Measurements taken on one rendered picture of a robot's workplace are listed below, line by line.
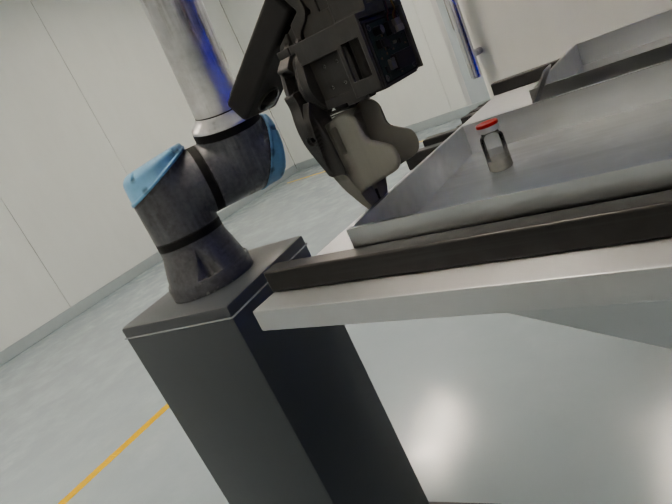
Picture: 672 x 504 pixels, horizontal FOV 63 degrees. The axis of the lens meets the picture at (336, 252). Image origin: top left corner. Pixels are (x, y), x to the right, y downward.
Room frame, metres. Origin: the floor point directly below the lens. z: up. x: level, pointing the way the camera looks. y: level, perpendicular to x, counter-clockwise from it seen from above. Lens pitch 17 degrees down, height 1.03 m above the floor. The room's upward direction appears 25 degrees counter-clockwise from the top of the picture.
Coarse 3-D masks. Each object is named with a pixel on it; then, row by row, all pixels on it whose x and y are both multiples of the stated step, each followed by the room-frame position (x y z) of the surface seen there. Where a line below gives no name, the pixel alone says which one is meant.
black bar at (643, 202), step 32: (512, 224) 0.31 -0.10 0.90; (544, 224) 0.30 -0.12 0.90; (576, 224) 0.28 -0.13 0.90; (608, 224) 0.27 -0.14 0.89; (640, 224) 0.26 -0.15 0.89; (320, 256) 0.42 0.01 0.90; (352, 256) 0.39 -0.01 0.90; (384, 256) 0.37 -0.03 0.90; (416, 256) 0.35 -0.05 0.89; (448, 256) 0.34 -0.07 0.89; (480, 256) 0.32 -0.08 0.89; (512, 256) 0.31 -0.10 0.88; (288, 288) 0.44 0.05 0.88
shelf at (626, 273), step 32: (512, 96) 0.85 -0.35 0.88; (544, 256) 0.30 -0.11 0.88; (576, 256) 0.28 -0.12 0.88; (608, 256) 0.27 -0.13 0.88; (640, 256) 0.25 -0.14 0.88; (320, 288) 0.41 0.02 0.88; (352, 288) 0.38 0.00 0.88; (384, 288) 0.36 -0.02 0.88; (416, 288) 0.33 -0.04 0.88; (448, 288) 0.31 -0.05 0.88; (480, 288) 0.30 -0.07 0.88; (512, 288) 0.28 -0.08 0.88; (544, 288) 0.27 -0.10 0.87; (576, 288) 0.26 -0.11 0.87; (608, 288) 0.25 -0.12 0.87; (640, 288) 0.24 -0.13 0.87; (288, 320) 0.41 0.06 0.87; (320, 320) 0.39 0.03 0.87; (352, 320) 0.37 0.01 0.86; (384, 320) 0.35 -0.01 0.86
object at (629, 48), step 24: (648, 24) 0.76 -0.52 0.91; (576, 48) 0.82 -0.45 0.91; (600, 48) 0.80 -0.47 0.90; (624, 48) 0.78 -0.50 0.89; (648, 48) 0.73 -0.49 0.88; (552, 72) 0.70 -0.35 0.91; (576, 72) 0.79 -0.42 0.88; (600, 72) 0.58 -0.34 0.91; (624, 72) 0.57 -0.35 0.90; (552, 96) 0.62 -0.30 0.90
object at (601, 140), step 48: (576, 96) 0.52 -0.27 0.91; (624, 96) 0.50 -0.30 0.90; (480, 144) 0.59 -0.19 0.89; (528, 144) 0.54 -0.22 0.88; (576, 144) 0.47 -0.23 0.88; (624, 144) 0.41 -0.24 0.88; (432, 192) 0.51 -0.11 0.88; (480, 192) 0.46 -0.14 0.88; (528, 192) 0.32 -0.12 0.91; (576, 192) 0.30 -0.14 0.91; (624, 192) 0.28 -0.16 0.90; (384, 240) 0.39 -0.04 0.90
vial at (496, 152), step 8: (488, 128) 0.49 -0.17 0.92; (496, 128) 0.49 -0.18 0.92; (488, 136) 0.49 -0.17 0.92; (496, 136) 0.49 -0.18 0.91; (488, 144) 0.49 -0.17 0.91; (496, 144) 0.49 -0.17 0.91; (504, 144) 0.49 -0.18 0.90; (488, 152) 0.49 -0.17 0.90; (496, 152) 0.49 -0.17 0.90; (504, 152) 0.49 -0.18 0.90; (488, 160) 0.50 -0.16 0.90; (496, 160) 0.49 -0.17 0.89; (504, 160) 0.49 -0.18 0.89; (496, 168) 0.49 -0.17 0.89; (504, 168) 0.49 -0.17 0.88
